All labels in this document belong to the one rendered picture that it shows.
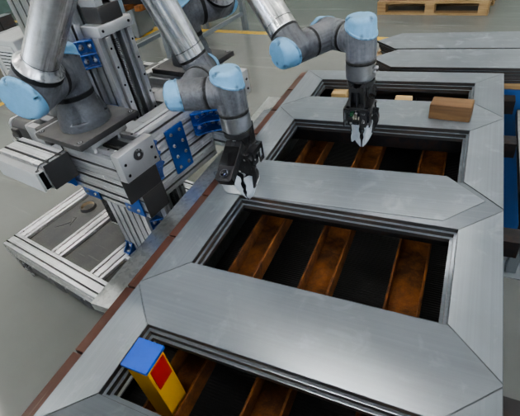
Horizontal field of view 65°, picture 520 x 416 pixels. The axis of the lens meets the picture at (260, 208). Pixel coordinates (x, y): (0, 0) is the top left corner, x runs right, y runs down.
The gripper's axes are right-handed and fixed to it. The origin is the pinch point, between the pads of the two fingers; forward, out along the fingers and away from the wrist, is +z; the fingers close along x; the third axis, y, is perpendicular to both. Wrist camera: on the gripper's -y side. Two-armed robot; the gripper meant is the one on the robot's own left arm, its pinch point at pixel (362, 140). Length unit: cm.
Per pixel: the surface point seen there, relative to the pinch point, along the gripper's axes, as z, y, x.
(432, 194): 4.0, 15.6, 21.4
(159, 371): 4, 80, -19
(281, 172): 4.0, 14.3, -20.3
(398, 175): 4.0, 9.3, 11.9
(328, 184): 4.0, 17.2, -5.4
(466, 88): 6, -50, 26
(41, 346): 89, 58, -135
